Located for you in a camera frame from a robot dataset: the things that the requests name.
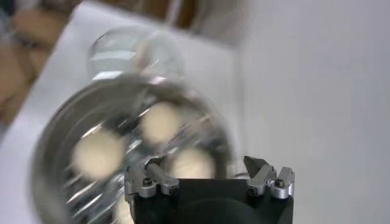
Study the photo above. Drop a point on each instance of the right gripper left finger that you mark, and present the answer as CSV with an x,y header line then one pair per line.
x,y
161,178

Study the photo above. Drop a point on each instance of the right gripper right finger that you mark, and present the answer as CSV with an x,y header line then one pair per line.
x,y
263,176

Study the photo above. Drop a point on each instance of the white steamed baozi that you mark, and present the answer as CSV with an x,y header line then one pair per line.
x,y
161,121
193,164
99,153

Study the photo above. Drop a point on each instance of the stainless steel steamer basket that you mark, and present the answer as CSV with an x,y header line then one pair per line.
x,y
55,152

